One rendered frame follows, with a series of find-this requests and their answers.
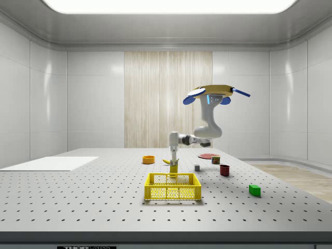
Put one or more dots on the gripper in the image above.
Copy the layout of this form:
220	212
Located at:
174	155

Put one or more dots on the banana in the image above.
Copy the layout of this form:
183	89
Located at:
173	169

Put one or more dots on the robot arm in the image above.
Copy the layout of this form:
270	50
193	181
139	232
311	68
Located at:
207	129

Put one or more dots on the grey cube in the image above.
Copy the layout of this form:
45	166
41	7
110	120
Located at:
197	168

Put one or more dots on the yellow bowl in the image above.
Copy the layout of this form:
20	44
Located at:
148	160

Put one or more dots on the red plate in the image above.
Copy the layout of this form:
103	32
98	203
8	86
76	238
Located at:
206	156

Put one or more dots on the yellow basket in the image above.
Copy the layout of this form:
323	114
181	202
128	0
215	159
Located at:
172	193

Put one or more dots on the flat-sided can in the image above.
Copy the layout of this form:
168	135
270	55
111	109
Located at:
215	160

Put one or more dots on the red mug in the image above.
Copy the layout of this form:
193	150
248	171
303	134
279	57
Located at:
224	171

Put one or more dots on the puzzle cube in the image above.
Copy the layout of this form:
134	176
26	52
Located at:
254	190

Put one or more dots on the white board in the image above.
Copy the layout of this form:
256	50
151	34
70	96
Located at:
52	163

